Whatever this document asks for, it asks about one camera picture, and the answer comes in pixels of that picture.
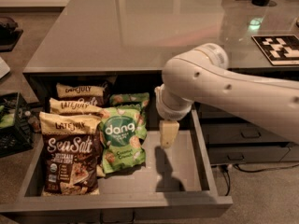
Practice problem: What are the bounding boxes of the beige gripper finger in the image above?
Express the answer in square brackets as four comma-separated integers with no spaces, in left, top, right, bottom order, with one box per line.
[159,120,179,148]

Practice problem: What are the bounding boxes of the green dang chip bag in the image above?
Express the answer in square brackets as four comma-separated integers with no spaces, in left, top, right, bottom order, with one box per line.
[108,92,150,141]
[100,107,147,174]

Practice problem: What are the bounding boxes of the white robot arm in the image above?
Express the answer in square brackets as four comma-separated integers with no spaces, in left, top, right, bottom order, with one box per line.
[155,43,299,144]

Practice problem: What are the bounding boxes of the open grey top drawer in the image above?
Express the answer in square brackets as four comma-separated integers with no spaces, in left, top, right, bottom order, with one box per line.
[0,98,233,224]

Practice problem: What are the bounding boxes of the rear Late July tortilla bag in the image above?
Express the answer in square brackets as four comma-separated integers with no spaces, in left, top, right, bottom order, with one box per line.
[56,83,108,106]

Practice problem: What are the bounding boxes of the late july tortilla bag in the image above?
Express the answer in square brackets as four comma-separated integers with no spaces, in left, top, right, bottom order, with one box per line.
[56,83,108,106]
[50,98,102,115]
[39,112,102,196]

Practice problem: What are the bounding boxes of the middle Late July tortilla bag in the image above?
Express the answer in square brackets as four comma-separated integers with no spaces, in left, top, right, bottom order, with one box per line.
[50,98,102,115]

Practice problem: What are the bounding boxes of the front Late July tortilla bag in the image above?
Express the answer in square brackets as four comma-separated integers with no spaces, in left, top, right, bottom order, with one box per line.
[39,112,102,196]

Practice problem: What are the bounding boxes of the grey counter cabinet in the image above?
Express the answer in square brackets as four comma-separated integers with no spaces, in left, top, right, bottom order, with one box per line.
[24,0,299,101]

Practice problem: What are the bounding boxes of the closed grey side drawers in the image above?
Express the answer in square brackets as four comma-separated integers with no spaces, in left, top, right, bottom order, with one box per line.
[196,104,299,164]

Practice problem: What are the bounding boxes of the black white fiducial marker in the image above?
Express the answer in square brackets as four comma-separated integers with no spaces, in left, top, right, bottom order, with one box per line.
[251,35,299,66]

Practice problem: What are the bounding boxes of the black plastic crate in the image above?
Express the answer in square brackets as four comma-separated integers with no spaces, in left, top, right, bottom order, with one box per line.
[0,92,33,157]

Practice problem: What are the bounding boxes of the dark object on mat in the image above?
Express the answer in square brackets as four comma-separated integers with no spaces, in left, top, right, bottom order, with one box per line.
[0,16,23,52]

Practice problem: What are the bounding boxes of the black floor cable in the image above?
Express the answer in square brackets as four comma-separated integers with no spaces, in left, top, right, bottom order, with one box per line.
[218,161,299,197]

